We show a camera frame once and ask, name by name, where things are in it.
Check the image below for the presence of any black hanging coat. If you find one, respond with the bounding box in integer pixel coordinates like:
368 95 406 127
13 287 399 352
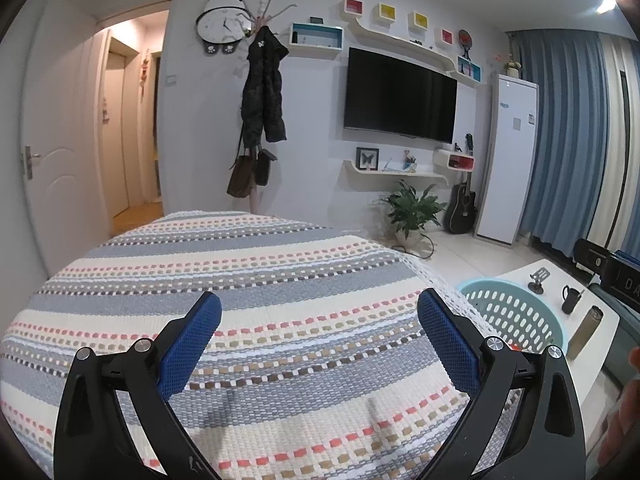
241 25 290 151

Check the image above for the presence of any small black hanging bag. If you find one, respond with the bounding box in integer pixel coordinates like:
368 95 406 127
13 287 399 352
256 147 277 186

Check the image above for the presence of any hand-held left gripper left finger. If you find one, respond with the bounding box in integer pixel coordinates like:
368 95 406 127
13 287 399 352
52 291 222 480

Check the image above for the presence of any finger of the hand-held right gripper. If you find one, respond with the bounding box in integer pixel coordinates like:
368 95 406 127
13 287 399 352
573 238 608 277

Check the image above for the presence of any black mug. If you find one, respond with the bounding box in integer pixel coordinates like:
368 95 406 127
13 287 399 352
561 285 586 315

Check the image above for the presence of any black acoustic guitar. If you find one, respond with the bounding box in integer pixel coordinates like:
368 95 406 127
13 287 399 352
444 134 478 235

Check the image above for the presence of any brown hanging bag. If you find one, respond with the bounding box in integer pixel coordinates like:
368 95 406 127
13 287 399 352
227 145 257 198

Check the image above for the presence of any white room door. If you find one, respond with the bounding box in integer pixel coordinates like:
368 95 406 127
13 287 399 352
22 0 113 281

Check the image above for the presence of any striped woven blanket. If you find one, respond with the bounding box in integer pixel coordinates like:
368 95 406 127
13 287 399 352
0 210 506 480

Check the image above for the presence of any white coffee table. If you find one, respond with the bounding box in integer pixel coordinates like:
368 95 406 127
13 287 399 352
492 259 621 396

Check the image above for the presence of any panda wall clock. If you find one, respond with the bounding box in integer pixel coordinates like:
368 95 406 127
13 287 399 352
195 0 253 55

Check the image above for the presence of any white cubby with red inside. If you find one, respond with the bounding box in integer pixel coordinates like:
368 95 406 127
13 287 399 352
434 149 475 171

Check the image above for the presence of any white standing air conditioner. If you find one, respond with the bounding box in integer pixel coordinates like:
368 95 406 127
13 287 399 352
475 74 540 247

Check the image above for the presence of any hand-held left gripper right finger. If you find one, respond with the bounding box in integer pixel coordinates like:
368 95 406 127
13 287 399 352
415 287 587 480

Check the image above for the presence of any metal thermos bottle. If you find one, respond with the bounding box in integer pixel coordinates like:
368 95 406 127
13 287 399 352
566 306 605 361

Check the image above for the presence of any small blue wall cubby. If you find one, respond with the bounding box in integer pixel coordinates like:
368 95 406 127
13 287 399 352
456 56 482 83

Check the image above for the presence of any long blue wall cubby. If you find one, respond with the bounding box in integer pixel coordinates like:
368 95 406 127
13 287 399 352
289 22 346 58

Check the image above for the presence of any white curved wall shelf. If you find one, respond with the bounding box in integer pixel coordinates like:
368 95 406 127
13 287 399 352
343 160 448 186

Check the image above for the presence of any person's right hand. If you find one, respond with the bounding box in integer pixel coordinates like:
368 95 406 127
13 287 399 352
597 345 640 467

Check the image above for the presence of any cream curtain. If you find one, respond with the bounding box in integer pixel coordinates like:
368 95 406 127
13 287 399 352
587 35 640 256

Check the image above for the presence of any green potted plant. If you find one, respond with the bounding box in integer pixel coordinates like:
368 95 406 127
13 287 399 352
375 180 448 246

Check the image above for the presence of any light blue plastic basket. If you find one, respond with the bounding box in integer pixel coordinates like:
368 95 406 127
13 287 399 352
457 276 568 361

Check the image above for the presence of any black phone stand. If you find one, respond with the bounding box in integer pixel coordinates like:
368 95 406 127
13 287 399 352
528 267 552 295

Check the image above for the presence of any black wall television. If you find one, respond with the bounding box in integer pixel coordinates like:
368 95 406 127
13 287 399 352
343 47 458 145

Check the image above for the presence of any long white wavy shelf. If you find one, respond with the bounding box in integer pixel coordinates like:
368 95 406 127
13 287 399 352
350 12 481 86

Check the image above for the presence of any metal door handle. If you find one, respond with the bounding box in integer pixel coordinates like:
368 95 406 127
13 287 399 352
21 145 40 180

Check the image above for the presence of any blue curtain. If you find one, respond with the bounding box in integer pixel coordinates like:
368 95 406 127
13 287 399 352
515 30 631 256

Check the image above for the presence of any pink coat rack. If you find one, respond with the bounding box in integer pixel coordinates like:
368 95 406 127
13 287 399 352
245 0 298 213

